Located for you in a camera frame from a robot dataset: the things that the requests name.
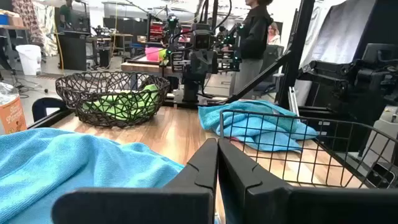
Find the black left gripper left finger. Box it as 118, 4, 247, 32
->
51, 138, 218, 224

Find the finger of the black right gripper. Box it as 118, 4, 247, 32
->
190, 54, 205, 75
203, 54, 218, 75

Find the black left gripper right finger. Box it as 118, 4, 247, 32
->
218, 138, 398, 224

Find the blue microfiber towel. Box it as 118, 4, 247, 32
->
198, 99, 318, 154
0, 127, 186, 224

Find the round black wire basket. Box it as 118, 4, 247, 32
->
55, 71, 171, 129

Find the green microfiber towel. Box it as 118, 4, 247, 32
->
82, 83, 160, 121

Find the pink bin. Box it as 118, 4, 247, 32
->
144, 46, 161, 62

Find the wooden workbench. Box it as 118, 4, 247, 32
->
120, 55, 175, 75

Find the person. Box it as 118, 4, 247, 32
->
231, 0, 282, 98
267, 21, 282, 46
58, 0, 75, 27

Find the black office chair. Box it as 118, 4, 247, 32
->
253, 44, 285, 97

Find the black cabinet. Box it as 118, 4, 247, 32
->
57, 30, 91, 72

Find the grey equipment box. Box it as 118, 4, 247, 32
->
362, 105, 398, 170

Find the white fabric backdrop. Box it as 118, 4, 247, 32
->
298, 0, 377, 68

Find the white trash bin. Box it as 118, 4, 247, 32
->
15, 44, 42, 77

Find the patterned hanging fabric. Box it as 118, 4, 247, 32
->
12, 0, 58, 57

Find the spray bottle orange liquid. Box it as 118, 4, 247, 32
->
0, 82, 28, 135

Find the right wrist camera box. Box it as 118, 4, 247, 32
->
191, 29, 216, 50

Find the silver frame bracket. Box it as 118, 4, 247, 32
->
287, 86, 300, 118

